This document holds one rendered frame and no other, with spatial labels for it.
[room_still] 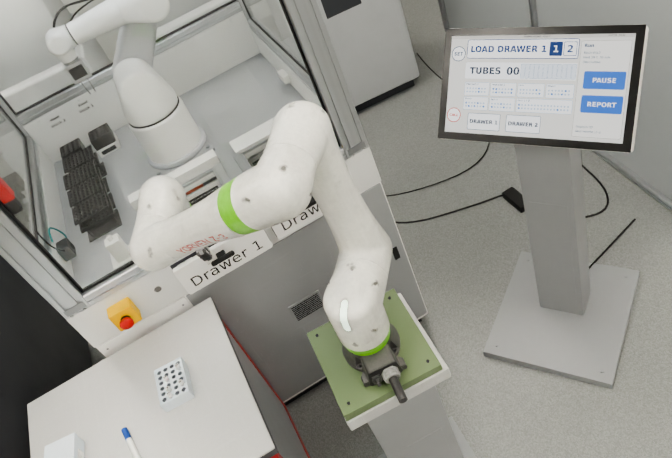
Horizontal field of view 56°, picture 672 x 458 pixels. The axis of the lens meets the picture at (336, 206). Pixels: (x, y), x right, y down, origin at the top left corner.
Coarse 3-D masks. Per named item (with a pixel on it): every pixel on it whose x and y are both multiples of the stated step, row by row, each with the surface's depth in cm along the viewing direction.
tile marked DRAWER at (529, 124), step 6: (510, 114) 172; (510, 120) 172; (516, 120) 171; (522, 120) 170; (528, 120) 170; (534, 120) 169; (540, 120) 168; (510, 126) 172; (516, 126) 172; (522, 126) 171; (528, 126) 170; (534, 126) 169; (516, 132) 172; (522, 132) 171; (528, 132) 170; (534, 132) 169
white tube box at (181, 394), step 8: (176, 360) 178; (160, 368) 177; (168, 368) 176; (184, 368) 175; (160, 376) 176; (168, 376) 174; (176, 376) 174; (184, 376) 172; (160, 384) 174; (168, 384) 173; (176, 384) 172; (184, 384) 171; (160, 392) 171; (176, 392) 170; (184, 392) 168; (192, 392) 171; (160, 400) 169; (168, 400) 169; (176, 400) 169; (184, 400) 170; (168, 408) 170
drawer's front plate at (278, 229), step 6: (306, 210) 195; (300, 216) 195; (312, 216) 197; (318, 216) 198; (288, 222) 194; (294, 222) 195; (300, 222) 196; (306, 222) 197; (276, 228) 193; (282, 228) 194; (294, 228) 196; (276, 234) 195; (282, 234) 196
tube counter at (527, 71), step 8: (512, 64) 170; (520, 64) 169; (528, 64) 168; (536, 64) 167; (544, 64) 166; (552, 64) 165; (560, 64) 164; (568, 64) 163; (576, 64) 162; (512, 72) 171; (520, 72) 169; (528, 72) 168; (536, 72) 167; (544, 72) 166; (552, 72) 165; (560, 72) 164; (568, 72) 163; (576, 72) 162
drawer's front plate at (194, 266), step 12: (228, 240) 186; (240, 240) 188; (252, 240) 190; (264, 240) 192; (216, 252) 187; (240, 252) 190; (252, 252) 192; (180, 264) 185; (192, 264) 185; (204, 264) 187; (240, 264) 193; (180, 276) 186; (192, 276) 188; (204, 276) 189; (216, 276) 191; (192, 288) 190
